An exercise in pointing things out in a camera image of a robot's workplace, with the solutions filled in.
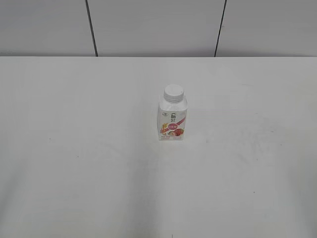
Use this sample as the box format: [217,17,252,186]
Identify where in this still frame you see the white yogurt drink bottle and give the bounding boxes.
[157,96,188,140]

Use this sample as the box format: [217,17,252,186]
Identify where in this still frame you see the white plastic bottle cap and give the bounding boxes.
[163,84,184,103]

